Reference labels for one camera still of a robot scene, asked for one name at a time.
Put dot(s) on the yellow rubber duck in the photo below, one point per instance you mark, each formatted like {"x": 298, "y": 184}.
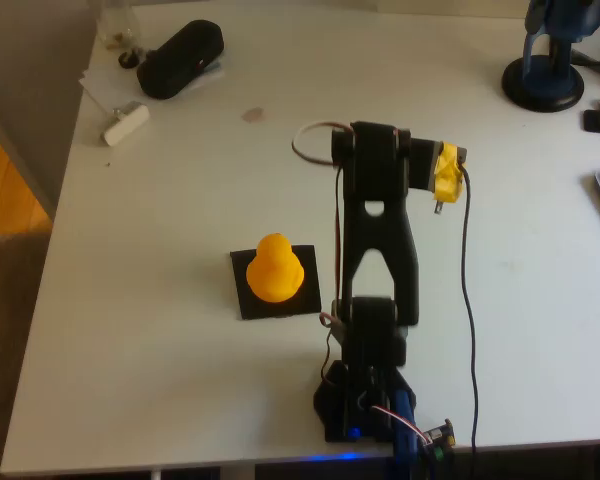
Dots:
{"x": 275, "y": 275}

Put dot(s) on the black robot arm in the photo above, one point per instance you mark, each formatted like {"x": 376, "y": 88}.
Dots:
{"x": 375, "y": 170}

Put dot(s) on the black cardboard square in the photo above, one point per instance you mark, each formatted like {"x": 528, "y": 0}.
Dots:
{"x": 311, "y": 300}

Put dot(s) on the blue microphone on stand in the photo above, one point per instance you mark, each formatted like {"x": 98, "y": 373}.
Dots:
{"x": 542, "y": 85}

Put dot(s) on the blue table clamp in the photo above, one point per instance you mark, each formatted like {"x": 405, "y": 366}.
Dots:
{"x": 404, "y": 425}

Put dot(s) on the black oval case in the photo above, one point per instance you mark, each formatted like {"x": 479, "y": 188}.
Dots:
{"x": 180, "y": 60}

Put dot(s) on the small controller board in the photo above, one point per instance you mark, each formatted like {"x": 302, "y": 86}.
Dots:
{"x": 440, "y": 440}

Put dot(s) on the white power bank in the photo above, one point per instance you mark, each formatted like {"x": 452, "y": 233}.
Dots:
{"x": 127, "y": 125}

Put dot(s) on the small black round object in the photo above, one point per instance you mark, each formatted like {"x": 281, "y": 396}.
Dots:
{"x": 128, "y": 61}

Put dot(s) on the clear plastic bottle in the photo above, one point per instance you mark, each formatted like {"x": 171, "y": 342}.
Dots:
{"x": 117, "y": 25}

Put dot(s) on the camera wrapped in yellow tape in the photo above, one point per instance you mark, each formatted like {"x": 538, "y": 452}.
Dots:
{"x": 447, "y": 175}

